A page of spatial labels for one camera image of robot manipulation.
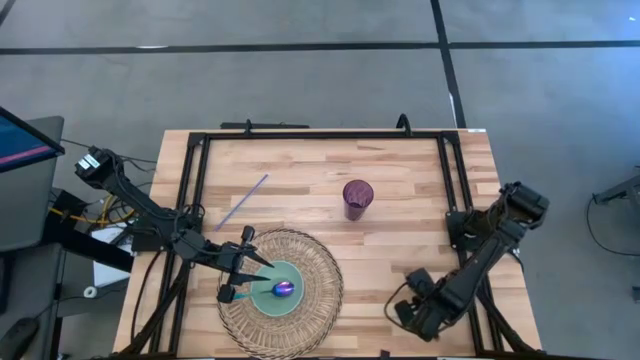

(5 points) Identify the purple egg-shaped object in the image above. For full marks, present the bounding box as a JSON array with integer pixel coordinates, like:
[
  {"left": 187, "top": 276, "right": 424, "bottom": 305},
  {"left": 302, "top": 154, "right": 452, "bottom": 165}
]
[{"left": 232, "top": 280, "right": 296, "bottom": 301}]

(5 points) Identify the dark desk monitor screen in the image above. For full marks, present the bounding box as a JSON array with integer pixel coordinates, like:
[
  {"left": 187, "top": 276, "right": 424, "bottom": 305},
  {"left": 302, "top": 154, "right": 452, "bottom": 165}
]
[{"left": 0, "top": 105, "right": 66, "bottom": 174}]

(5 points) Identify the pale green bowl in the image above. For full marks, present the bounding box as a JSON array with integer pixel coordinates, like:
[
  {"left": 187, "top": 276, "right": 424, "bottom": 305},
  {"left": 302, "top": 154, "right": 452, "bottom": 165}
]
[{"left": 249, "top": 260, "right": 306, "bottom": 318}]

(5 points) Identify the white paper sheet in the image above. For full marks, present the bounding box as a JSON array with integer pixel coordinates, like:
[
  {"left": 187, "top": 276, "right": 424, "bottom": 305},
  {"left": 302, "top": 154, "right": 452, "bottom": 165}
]
[{"left": 92, "top": 222, "right": 135, "bottom": 289}]

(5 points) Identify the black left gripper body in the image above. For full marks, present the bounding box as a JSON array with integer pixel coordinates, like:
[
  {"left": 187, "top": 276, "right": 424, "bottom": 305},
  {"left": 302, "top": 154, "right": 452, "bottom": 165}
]
[{"left": 216, "top": 225, "right": 257, "bottom": 304}]

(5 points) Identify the purple faceted plastic tumbler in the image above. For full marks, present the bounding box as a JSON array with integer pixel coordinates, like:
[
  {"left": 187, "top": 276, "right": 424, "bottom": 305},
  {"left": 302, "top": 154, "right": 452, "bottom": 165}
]
[{"left": 342, "top": 179, "right": 375, "bottom": 222}]

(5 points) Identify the purple drinking straw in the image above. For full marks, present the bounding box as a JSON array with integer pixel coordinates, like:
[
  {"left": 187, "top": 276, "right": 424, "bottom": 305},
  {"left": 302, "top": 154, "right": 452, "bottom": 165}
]
[{"left": 213, "top": 173, "right": 270, "bottom": 232}]

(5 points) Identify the yellow cable bundle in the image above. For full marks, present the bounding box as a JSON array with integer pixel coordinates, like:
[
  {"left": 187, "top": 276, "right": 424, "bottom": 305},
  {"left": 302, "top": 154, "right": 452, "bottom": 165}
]
[{"left": 48, "top": 193, "right": 137, "bottom": 227}]

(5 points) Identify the black metal table frame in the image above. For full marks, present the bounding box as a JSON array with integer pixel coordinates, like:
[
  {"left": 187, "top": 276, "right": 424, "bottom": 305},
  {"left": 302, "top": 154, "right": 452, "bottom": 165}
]
[{"left": 117, "top": 113, "right": 544, "bottom": 360}]

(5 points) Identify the round woven straw placemat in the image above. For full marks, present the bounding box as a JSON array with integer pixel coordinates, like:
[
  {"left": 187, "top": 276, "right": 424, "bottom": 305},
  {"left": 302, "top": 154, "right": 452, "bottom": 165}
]
[{"left": 216, "top": 228, "right": 345, "bottom": 360}]

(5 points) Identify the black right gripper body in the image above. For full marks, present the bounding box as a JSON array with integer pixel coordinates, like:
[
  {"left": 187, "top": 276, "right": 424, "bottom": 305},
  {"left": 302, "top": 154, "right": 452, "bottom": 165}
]
[{"left": 393, "top": 268, "right": 451, "bottom": 344}]

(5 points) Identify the black floor cable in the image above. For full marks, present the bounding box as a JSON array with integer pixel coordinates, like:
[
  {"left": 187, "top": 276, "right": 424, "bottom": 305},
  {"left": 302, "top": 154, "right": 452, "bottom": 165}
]
[{"left": 585, "top": 193, "right": 640, "bottom": 258}]

